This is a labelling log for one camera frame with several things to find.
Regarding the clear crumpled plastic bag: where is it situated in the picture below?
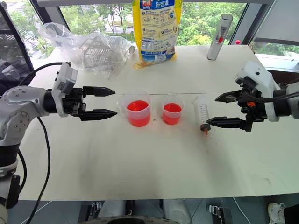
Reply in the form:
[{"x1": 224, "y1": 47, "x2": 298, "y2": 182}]
[{"x1": 38, "y1": 22, "x2": 136, "y2": 83}]

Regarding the black metal table bracket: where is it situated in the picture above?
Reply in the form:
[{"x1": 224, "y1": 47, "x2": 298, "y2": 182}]
[
  {"x1": 87, "y1": 201, "x2": 103, "y2": 217},
  {"x1": 208, "y1": 204, "x2": 225, "y2": 220}
]

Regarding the white wire rack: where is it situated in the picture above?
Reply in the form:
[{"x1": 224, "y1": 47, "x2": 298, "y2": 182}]
[{"x1": 78, "y1": 35, "x2": 113, "y2": 71}]

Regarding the black framed equipment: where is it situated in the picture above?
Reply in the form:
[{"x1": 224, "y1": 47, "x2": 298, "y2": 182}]
[{"x1": 0, "y1": 3, "x2": 36, "y2": 94}]

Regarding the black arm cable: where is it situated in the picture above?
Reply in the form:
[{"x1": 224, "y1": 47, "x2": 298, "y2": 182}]
[
  {"x1": 17, "y1": 62, "x2": 71, "y2": 224},
  {"x1": 242, "y1": 88, "x2": 299, "y2": 104}
]

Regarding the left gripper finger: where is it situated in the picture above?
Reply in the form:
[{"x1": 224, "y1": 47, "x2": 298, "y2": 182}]
[
  {"x1": 82, "y1": 86, "x2": 116, "y2": 98},
  {"x1": 80, "y1": 109, "x2": 118, "y2": 121}
]

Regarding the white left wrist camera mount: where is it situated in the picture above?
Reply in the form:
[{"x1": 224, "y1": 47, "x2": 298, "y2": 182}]
[{"x1": 51, "y1": 62, "x2": 78, "y2": 118}]

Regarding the silver cylindrical tube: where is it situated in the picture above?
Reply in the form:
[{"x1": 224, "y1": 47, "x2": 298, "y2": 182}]
[{"x1": 206, "y1": 13, "x2": 233, "y2": 62}]

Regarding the small beaker with red liquid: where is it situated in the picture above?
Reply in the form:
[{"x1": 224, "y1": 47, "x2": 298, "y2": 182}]
[{"x1": 161, "y1": 94, "x2": 186, "y2": 126}]

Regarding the grey rounded right leg shell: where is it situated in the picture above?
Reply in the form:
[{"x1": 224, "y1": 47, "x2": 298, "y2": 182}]
[{"x1": 162, "y1": 198, "x2": 192, "y2": 224}]

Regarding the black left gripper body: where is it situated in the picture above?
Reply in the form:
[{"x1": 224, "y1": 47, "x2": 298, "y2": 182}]
[{"x1": 62, "y1": 87, "x2": 87, "y2": 118}]

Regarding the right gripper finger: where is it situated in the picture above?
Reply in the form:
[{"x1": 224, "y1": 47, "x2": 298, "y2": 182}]
[
  {"x1": 214, "y1": 91, "x2": 242, "y2": 103},
  {"x1": 206, "y1": 116, "x2": 247, "y2": 130}
]

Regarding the large beaker with red liquid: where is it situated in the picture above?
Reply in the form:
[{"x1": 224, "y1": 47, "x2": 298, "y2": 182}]
[{"x1": 115, "y1": 89, "x2": 152, "y2": 128}]

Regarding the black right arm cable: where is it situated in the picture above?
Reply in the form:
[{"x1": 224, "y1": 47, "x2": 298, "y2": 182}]
[{"x1": 242, "y1": 88, "x2": 299, "y2": 104}]

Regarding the white sneaker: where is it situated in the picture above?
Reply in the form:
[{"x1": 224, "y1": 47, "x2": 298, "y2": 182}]
[{"x1": 267, "y1": 202, "x2": 287, "y2": 224}]

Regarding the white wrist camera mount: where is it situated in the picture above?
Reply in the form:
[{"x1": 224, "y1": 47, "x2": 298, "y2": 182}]
[
  {"x1": 234, "y1": 61, "x2": 281, "y2": 123},
  {"x1": 51, "y1": 62, "x2": 78, "y2": 118}
]

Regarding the yellow printed food bag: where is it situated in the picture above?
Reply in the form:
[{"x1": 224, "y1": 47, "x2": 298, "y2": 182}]
[{"x1": 132, "y1": 0, "x2": 183, "y2": 70}]

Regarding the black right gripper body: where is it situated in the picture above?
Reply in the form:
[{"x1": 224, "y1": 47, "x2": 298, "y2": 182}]
[{"x1": 236, "y1": 78, "x2": 268, "y2": 133}]

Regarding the clear plastic syringe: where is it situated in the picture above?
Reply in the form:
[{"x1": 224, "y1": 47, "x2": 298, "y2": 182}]
[{"x1": 193, "y1": 96, "x2": 212, "y2": 137}]

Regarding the dark trouser leg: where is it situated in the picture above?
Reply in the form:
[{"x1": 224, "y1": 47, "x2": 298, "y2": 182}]
[{"x1": 283, "y1": 204, "x2": 299, "y2": 224}]

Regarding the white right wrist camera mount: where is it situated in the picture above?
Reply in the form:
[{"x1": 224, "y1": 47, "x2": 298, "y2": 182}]
[{"x1": 234, "y1": 61, "x2": 281, "y2": 123}]

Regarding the thin white floor cable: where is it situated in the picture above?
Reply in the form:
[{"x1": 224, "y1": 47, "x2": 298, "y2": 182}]
[{"x1": 232, "y1": 197, "x2": 249, "y2": 224}]

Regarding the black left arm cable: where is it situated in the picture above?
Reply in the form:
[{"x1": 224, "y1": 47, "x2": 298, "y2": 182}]
[{"x1": 17, "y1": 62, "x2": 71, "y2": 224}]

